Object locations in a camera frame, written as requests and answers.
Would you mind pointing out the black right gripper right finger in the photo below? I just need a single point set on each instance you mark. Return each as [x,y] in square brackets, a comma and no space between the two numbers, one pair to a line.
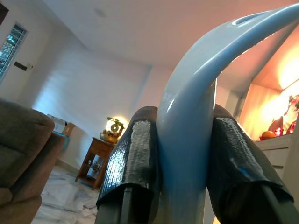
[238,175]

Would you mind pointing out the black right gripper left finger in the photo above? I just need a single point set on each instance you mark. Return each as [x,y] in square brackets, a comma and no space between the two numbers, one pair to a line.
[130,163]

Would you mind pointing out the wooden side table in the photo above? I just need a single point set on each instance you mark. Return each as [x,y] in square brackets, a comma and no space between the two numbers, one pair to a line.
[100,149]

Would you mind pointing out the golden bowl ornament plant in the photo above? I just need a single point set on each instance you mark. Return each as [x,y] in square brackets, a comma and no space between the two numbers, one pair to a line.
[111,135]

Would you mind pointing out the white cabinet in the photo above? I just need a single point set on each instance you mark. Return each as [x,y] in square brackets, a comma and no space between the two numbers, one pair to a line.
[275,151]

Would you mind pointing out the orange fruit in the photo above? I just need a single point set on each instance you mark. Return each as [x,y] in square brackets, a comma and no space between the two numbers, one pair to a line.
[268,134]

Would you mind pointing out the brown cardboard box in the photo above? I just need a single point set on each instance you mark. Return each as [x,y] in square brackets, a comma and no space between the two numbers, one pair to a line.
[70,130]

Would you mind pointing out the red flower decoration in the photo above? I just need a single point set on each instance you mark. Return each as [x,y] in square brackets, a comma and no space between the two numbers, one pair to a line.
[292,112]

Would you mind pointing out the white box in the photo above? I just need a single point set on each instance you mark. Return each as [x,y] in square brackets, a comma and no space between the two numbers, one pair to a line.
[57,123]

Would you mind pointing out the brown fabric sofa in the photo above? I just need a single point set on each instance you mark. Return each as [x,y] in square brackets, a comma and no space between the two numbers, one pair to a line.
[23,151]

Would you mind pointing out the window with grille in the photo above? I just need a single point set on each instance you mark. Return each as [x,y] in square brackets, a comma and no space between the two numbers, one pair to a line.
[11,51]

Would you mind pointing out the dark wall plate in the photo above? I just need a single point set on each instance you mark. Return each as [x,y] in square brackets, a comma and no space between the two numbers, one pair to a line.
[21,65]

